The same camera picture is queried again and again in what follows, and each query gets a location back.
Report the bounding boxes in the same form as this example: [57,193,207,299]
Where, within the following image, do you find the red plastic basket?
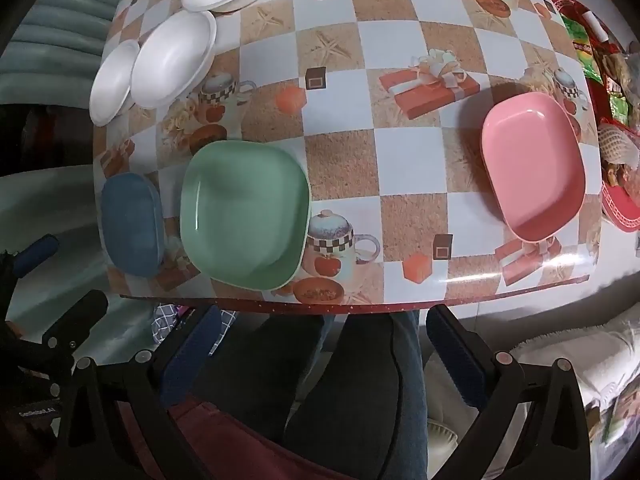
[549,0,640,233]

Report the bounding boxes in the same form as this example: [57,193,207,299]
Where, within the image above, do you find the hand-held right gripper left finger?
[52,304,236,480]

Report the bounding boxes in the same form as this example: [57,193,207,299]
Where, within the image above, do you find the person's leg in jeans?
[310,310,431,480]

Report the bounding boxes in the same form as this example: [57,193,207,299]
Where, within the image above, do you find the small white foam bowl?
[90,40,141,127]

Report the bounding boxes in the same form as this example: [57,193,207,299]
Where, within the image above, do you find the green square plate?
[179,140,312,291]

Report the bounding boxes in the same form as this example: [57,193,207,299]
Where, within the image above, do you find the grid patterned cloth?
[150,302,237,356]

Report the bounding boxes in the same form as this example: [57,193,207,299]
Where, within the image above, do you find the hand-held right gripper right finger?
[425,304,593,480]

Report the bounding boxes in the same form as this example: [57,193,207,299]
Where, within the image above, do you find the checkered printed tablecloth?
[92,0,603,313]

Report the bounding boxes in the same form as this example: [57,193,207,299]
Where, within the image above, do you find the maroon cloth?
[115,400,311,480]

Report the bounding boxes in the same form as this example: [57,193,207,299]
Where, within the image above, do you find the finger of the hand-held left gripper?
[20,290,110,361]
[9,234,61,282]

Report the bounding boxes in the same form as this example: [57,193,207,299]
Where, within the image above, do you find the white foam net fruit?
[599,120,640,167]

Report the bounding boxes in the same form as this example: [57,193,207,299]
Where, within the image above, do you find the teal padded sofa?
[0,0,132,111]

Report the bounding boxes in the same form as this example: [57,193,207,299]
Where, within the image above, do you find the blue square plate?
[101,172,165,278]

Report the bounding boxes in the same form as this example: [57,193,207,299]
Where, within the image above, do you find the person's legs in jeans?
[190,312,403,480]

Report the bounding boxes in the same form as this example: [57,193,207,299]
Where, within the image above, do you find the green snack packet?
[560,10,608,83]

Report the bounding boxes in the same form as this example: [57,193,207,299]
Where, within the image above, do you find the pink square plate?
[481,91,587,242]

